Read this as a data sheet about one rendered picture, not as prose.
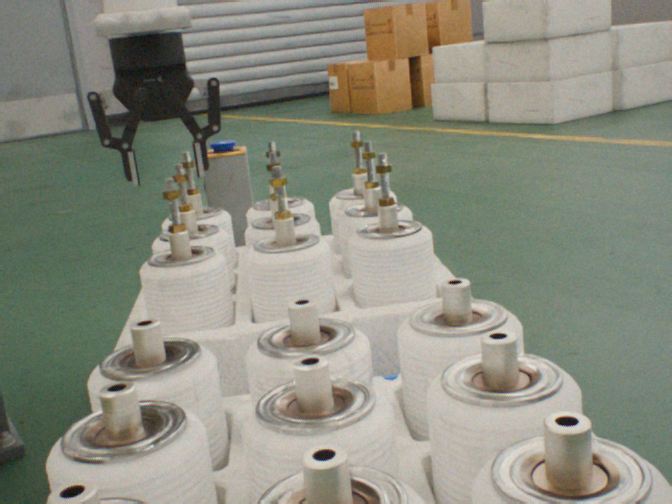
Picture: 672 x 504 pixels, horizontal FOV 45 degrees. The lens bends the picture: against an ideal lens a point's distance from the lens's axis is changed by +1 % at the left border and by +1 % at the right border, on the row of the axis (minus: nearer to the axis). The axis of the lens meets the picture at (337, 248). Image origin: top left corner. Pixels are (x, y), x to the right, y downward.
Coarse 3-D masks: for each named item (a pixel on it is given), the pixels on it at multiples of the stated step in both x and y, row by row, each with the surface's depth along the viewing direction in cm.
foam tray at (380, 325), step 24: (240, 264) 113; (336, 264) 108; (240, 288) 102; (336, 288) 98; (144, 312) 97; (240, 312) 93; (336, 312) 89; (360, 312) 88; (384, 312) 88; (408, 312) 88; (120, 336) 90; (168, 336) 88; (192, 336) 87; (216, 336) 86; (240, 336) 86; (384, 336) 88; (240, 360) 87; (384, 360) 89; (240, 384) 88
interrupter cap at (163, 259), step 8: (192, 248) 94; (200, 248) 94; (208, 248) 93; (152, 256) 92; (160, 256) 92; (168, 256) 92; (192, 256) 92; (200, 256) 90; (208, 256) 90; (152, 264) 89; (160, 264) 88; (168, 264) 88; (176, 264) 88; (184, 264) 88
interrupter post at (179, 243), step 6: (168, 234) 90; (174, 234) 90; (180, 234) 90; (186, 234) 90; (174, 240) 90; (180, 240) 90; (186, 240) 90; (174, 246) 90; (180, 246) 90; (186, 246) 90; (174, 252) 90; (180, 252) 90; (186, 252) 90; (174, 258) 91; (180, 258) 90; (186, 258) 91
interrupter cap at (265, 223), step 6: (270, 216) 106; (294, 216) 105; (300, 216) 104; (306, 216) 104; (252, 222) 104; (258, 222) 104; (264, 222) 104; (270, 222) 104; (294, 222) 101; (300, 222) 101; (306, 222) 102; (258, 228) 101; (264, 228) 100; (270, 228) 100
